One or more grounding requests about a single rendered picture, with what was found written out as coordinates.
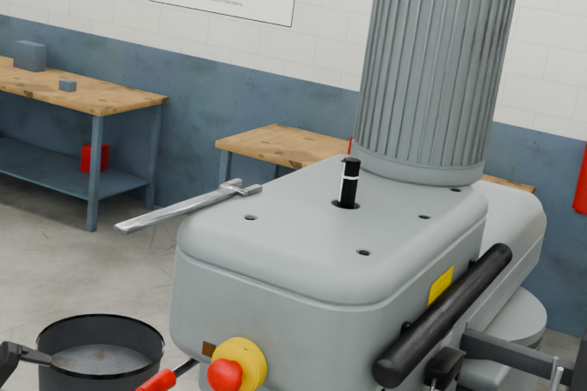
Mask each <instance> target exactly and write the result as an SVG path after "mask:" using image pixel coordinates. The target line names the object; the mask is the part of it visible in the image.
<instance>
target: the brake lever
mask: <svg viewBox="0 0 587 391"><path fill-rule="evenodd" d="M200 362H201V361H199V360H195V359H193V358H191V357H190V358H188V359H187V360H186V361H184V362H183V363H181V364H179V365H178V366H176V367H174V368H173V369H171V370H170V369H167V368H164V369H163V370H161V371H160V372H159V373H157V374H156V375H154V376H153V377H152V378H150V379H149V380H148V381H146V382H145V383H143V384H142V385H141V386H139V387H138V388H137V389H136V390H135V391H168V390H169V389H171V388H173V387H174V386H175V385H176V379H177V378H178V377H179V376H181V375H182V374H184V373H186V372H187V371H189V370H190V369H192V368H193V367H194V366H196V365H197V364H199V363H200Z"/></svg>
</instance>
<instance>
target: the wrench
mask: <svg viewBox="0 0 587 391"><path fill-rule="evenodd" d="M240 186H242V180H241V179H238V178H237V179H234V180H231V181H228V182H224V183H223V184H220V185H219V187H218V189H217V190H214V191H211V192H209V193H206V194H204V195H200V196H197V197H194V198H191V199H189V200H186V201H183V202H179V203H176V204H173V205H170V206H168V207H166V208H163V209H159V210H156V211H153V212H150V213H148V214H145V215H142V216H138V217H135V218H133V219H130V220H127V221H125V222H122V223H117V224H115V225H114V230H115V231H118V232H120V233H122V234H125V235H129V234H132V233H135V232H137V231H139V230H144V229H146V228H148V227H151V226H154V225H157V224H158V223H163V222H166V221H168V220H170V219H173V218H176V217H178V216H182V215H185V214H187V213H190V212H192V211H195V210H197V209H201V208H204V207H206V206H209V205H212V204H214V203H216V202H221V201H223V200H225V199H228V198H231V197H234V196H242V197H246V196H251V195H254V194H257V193H258V192H261V191H262V189H263V186H261V185H258V184H254V185H252V186H250V187H247V188H244V189H241V188H238V187H240Z"/></svg>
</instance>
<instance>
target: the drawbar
mask: <svg viewBox="0 0 587 391"><path fill-rule="evenodd" d="M343 162H344V163H345V169H344V175H345V176H349V177H357V176H359V170H360V164H361V161H360V160H359V159H357V158H352V157H347V158H344V159H343ZM357 182H358V179H355V180H350V179H346V178H343V181H342V192H341V199H340V201H337V207H338V208H342V209H354V205H355V199H356V188H357Z"/></svg>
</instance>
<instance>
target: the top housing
mask: <svg viewBox="0 0 587 391"><path fill-rule="evenodd" d="M347 157H350V156H349V154H339V155H335V156H331V157H329V158H327V159H325V160H322V161H318V162H316V163H314V164H312V165H310V166H307V167H305V168H302V169H299V170H297V171H295V172H293V173H291V174H288V175H284V176H282V177H280V178H278V179H276V180H273V181H271V182H268V183H265V184H263V185H261V186H263V189H262V191H261V192H258V193H257V194H254V195H248V196H246V197H242V196H239V195H236V196H234V197H231V198H229V199H226V200H224V201H222V202H219V203H216V204H214V205H211V206H210V207H207V208H205V209H201V210H199V211H197V212H195V213H193V214H191V215H190V216H188V217H187V218H186V219H184V220H183V222H182V224H181V225H180V227H179V230H178V232H177V237H176V240H177V245H176V255H175V265H174V275H173V285H172V295H171V305H170V315H169V334H170V337H171V339H172V340H173V342H174V344H175V345H176V346H177V347H178V348H179V349H180V350H181V351H182V352H183V353H185V354H186V355H188V356H189V357H191V358H193V359H195V360H199V361H201V362H203V363H205V364H208V365H210V364H211V357H208V356H206V355H203V354H202V349H203V341H206V342H209V343H211V344H213V345H215V346H216V348H217V347H218V346H220V345H221V344H223V343H224V342H226V341H227V340H229V339H231V338H235V337H240V338H245V339H248V340H250V341H251V342H253V343H254V344H255V345H256V346H257V347H258V348H259V349H260V351H261V352H262V353H263V355H264V357H265V359H266V367H267V372H266V378H265V380H264V382H263V383H262V385H260V386H262V387H265V388H269V389H271V390H273V391H374V390H375V389H376V388H377V387H378V386H379V384H378V383H377V382H376V381H375V379H374V377H373V376H372V371H371V368H372V365H373V363H374V361H375V360H376V359H377V358H379V356H380V355H381V354H382V353H383V352H385V350H386V349H388V347H390V346H391V345H392V343H394V341H396V340H397V339H398V338H399V337H400V332H401V326H402V324H403V323H404V322H405V321H408V322H411V324H413V323H414V322H415V321H416V320H417V319H418V318H419V317H420V316H421V315H422V314H423V313H424V312H425V311H426V310H427V309H428V308H429V307H430V306H431V305H432V304H434V302H436V300H437V299H438V298H440V296H442V294H444V293H445V292H446V290H448V289H449V288H450V287H451V286H452V285H453V284H454V283H455V282H456V281H457V280H458V279H459V278H460V277H461V276H462V275H463V274H464V273H465V272H466V271H467V269H468V265H469V260H470V259H471V258H472V257H473V258H476V259H477V260H478V259H479V255H480V247H481V243H482V238H483V234H484V229H485V225H486V220H487V216H486V214H487V212H488V200H487V197H486V195H485V194H484V193H483V192H482V191H481V190H480V189H478V188H476V187H474V186H473V185H466V186H461V187H433V186H424V185H417V184H412V183H407V182H399V181H395V180H391V179H388V178H385V177H382V176H379V175H375V174H372V173H370V172H368V171H366V170H364V169H362V168H360V170H359V178H358V182H357V188H356V199H355V205H354V209H342V208H338V207H337V201H338V195H339V188H340V182H341V174H342V164H343V159H344V158H347Z"/></svg>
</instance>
